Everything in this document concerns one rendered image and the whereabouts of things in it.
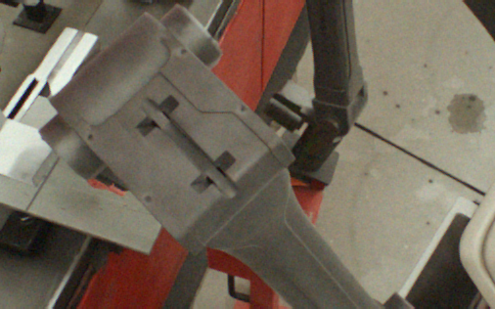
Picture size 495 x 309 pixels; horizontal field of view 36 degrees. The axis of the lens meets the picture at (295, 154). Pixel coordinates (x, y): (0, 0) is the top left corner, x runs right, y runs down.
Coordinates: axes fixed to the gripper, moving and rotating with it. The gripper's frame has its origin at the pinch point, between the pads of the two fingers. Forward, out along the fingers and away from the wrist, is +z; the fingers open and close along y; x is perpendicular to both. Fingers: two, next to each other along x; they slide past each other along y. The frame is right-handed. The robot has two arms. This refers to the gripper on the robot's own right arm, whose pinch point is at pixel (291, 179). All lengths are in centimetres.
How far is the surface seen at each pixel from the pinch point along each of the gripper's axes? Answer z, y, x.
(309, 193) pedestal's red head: 6.8, -5.1, -2.9
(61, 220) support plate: -14.3, 29.8, 28.5
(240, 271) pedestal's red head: 10.0, 1.8, 15.4
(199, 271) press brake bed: 78, 4, -8
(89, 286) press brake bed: 8.3, 24.0, 28.4
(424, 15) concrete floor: 72, -35, -125
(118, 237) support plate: -16.6, 21.8, 28.5
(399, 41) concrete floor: 74, -30, -110
